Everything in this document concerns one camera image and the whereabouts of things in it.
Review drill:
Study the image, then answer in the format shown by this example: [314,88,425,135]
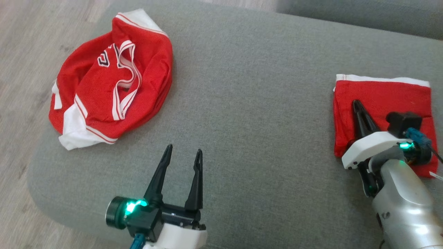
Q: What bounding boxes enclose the red white basketball shorts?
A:
[333,74,439,179]

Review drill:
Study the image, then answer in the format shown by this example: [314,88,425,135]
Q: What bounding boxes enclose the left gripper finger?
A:
[143,144,173,208]
[184,149,204,212]

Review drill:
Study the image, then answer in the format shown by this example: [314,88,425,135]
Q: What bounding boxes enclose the blue gripper cable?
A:
[130,233,146,249]
[405,127,443,164]

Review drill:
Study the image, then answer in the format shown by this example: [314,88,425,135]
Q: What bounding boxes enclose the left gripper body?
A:
[106,196,208,249]

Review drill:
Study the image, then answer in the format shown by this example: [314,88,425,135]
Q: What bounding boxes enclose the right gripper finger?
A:
[352,100,381,140]

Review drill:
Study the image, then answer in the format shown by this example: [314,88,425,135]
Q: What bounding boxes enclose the blue right gripper cable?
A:
[405,127,443,164]

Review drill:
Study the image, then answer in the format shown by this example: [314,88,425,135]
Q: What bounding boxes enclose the wide grey sofa seat cushion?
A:
[277,0,443,39]

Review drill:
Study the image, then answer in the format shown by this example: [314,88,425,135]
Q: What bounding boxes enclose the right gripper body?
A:
[342,131,432,198]

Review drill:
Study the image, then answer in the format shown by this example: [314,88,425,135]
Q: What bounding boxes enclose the blue left gripper cable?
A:
[130,233,146,249]

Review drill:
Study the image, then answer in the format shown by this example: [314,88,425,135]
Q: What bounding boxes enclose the red white basketball jersey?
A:
[48,9,173,151]

